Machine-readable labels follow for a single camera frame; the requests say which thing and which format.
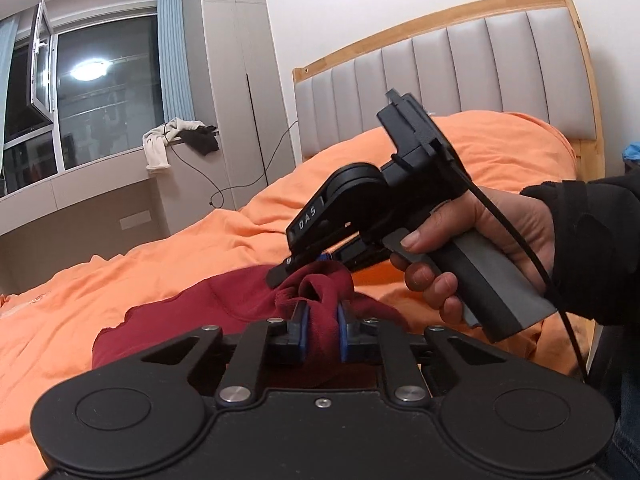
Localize black cloth on sill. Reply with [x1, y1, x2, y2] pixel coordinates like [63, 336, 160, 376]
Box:
[179, 126, 219, 156]

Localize person's right hand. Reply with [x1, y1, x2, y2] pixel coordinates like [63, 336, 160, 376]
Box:
[390, 188, 554, 324]

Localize dark red long-sleeve sweater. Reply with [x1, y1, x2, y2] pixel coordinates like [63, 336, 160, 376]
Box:
[92, 261, 409, 389]

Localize left light blue curtain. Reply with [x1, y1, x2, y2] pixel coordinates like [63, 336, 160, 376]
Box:
[0, 14, 20, 165]

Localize orange duvet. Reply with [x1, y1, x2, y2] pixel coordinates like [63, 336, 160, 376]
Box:
[1, 110, 577, 479]

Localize right light blue curtain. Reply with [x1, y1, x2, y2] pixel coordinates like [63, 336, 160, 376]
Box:
[156, 0, 195, 122]

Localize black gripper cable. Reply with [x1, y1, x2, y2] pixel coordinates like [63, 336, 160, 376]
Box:
[429, 116, 589, 384]

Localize open window sash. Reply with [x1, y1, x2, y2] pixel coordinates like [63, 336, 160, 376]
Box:
[27, 0, 53, 124]

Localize white wall socket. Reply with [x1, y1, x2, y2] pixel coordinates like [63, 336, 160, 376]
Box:
[119, 209, 152, 231]

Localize grey wardrobe window surround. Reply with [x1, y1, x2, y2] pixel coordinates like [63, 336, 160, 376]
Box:
[1, 0, 295, 294]

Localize light blue curtain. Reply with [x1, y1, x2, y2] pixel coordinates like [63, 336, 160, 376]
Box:
[156, 0, 195, 122]
[0, 14, 20, 165]

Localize grey padded wooden headboard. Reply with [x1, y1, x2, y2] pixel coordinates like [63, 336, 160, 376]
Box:
[293, 0, 605, 180]

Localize black right sleeve forearm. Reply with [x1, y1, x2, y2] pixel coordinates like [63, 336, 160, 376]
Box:
[522, 169, 639, 326]

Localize blue jeans leg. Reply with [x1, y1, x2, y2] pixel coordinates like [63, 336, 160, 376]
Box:
[608, 374, 640, 479]

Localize white cloth on sill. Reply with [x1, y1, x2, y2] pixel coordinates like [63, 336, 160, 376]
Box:
[142, 117, 205, 174]

